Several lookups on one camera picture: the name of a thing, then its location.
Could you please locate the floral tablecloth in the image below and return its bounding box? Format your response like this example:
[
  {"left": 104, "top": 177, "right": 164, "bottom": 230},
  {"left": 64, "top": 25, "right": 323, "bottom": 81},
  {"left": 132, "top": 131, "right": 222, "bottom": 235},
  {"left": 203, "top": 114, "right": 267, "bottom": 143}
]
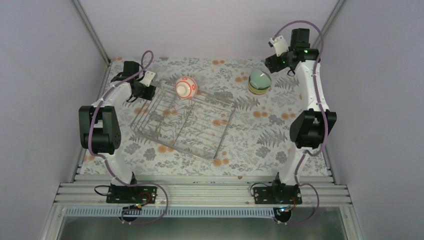
[{"left": 81, "top": 56, "right": 329, "bottom": 177}]

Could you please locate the aluminium rail frame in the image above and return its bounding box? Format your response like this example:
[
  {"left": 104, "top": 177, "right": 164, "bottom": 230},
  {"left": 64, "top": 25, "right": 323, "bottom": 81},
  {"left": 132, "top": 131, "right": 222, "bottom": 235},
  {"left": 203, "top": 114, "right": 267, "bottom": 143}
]
[{"left": 53, "top": 174, "right": 352, "bottom": 207}]

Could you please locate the yellow green bowl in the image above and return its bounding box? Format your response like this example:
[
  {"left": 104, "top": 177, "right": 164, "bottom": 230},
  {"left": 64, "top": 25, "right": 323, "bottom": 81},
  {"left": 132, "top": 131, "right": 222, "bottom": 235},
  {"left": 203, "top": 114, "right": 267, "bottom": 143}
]
[{"left": 248, "top": 85, "right": 270, "bottom": 96}]

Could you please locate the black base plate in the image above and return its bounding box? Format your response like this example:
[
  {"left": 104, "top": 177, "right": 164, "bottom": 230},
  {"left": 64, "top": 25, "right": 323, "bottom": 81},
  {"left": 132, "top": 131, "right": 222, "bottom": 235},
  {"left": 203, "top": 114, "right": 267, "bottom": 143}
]
[
  {"left": 105, "top": 184, "right": 158, "bottom": 205},
  {"left": 253, "top": 185, "right": 303, "bottom": 205}
]

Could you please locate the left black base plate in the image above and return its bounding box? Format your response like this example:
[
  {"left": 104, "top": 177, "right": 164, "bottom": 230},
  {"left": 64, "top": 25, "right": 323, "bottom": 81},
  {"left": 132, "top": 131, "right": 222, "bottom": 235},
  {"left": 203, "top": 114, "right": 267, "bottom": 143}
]
[{"left": 105, "top": 184, "right": 158, "bottom": 205}]

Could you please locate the wire dish rack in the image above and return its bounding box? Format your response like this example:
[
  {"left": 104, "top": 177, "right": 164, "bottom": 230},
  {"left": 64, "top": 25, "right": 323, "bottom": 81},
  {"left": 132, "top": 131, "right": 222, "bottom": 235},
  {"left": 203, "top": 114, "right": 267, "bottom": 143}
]
[{"left": 130, "top": 81, "right": 236, "bottom": 162}]

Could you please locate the red patterned white bowl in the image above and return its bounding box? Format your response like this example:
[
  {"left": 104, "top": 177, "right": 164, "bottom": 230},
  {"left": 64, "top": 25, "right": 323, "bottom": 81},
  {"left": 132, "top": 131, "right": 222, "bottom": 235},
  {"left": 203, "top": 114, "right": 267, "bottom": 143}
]
[{"left": 174, "top": 76, "right": 199, "bottom": 100}]

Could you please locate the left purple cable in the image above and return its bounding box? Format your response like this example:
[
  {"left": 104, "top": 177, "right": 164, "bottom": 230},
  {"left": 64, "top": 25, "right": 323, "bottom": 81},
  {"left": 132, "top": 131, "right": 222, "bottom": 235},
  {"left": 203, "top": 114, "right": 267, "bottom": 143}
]
[{"left": 87, "top": 50, "right": 155, "bottom": 186}]

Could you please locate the pale green bowl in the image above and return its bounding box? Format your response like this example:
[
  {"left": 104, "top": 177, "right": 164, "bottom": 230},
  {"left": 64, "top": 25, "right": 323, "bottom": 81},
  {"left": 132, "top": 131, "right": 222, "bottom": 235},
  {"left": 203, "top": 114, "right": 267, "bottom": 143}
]
[
  {"left": 248, "top": 81, "right": 271, "bottom": 93},
  {"left": 248, "top": 68, "right": 272, "bottom": 88}
]

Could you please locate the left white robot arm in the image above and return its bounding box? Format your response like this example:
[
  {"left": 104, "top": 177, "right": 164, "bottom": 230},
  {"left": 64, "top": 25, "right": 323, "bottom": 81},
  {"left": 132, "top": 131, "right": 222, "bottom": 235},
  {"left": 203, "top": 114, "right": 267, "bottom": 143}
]
[{"left": 78, "top": 61, "right": 157, "bottom": 203}]

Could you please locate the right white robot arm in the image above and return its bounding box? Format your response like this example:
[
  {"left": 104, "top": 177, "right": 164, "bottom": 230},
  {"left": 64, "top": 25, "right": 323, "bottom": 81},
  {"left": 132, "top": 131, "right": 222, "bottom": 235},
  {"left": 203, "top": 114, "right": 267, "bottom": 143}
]
[{"left": 265, "top": 28, "right": 337, "bottom": 204}]

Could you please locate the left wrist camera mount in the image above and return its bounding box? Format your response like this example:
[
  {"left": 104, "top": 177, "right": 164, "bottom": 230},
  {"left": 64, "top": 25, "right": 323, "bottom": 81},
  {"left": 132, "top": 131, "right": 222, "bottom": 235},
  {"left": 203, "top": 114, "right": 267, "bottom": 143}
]
[{"left": 139, "top": 71, "right": 157, "bottom": 87}]

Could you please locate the grey slotted cable duct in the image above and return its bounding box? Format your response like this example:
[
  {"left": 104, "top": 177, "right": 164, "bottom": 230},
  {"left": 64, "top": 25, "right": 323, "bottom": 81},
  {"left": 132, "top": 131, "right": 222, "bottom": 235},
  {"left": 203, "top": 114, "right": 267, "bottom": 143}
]
[{"left": 64, "top": 206, "right": 276, "bottom": 219}]

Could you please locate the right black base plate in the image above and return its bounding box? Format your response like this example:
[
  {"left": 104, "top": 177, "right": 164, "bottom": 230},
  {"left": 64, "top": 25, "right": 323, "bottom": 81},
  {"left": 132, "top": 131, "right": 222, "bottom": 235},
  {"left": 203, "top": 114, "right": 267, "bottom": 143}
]
[{"left": 253, "top": 185, "right": 303, "bottom": 205}]

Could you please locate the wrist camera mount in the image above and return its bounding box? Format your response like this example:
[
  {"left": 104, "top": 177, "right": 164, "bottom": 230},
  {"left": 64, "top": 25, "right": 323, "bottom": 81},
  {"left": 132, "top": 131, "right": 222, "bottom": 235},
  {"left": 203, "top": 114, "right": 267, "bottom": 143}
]
[
  {"left": 139, "top": 71, "right": 157, "bottom": 87},
  {"left": 268, "top": 35, "right": 289, "bottom": 57}
]

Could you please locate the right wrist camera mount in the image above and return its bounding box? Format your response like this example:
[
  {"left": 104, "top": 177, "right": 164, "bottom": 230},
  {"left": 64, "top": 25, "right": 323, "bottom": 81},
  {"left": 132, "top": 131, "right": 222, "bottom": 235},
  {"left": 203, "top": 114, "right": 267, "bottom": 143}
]
[{"left": 268, "top": 35, "right": 289, "bottom": 57}]

